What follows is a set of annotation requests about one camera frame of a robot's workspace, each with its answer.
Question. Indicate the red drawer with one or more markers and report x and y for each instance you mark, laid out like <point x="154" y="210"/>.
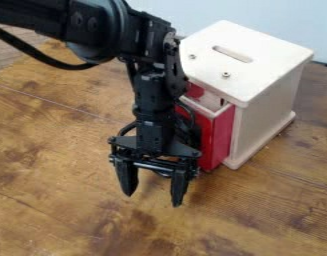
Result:
<point x="214" y="120"/>

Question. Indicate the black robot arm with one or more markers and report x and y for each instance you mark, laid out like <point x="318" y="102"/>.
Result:
<point x="104" y="30"/>

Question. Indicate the black metal drawer handle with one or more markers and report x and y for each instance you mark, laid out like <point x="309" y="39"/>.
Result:
<point x="179" y="157"/>

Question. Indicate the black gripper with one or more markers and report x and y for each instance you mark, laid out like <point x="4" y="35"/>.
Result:
<point x="152" y="141"/>

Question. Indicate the white wooden box cabinet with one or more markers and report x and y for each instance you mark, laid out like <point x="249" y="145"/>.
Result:
<point x="253" y="70"/>

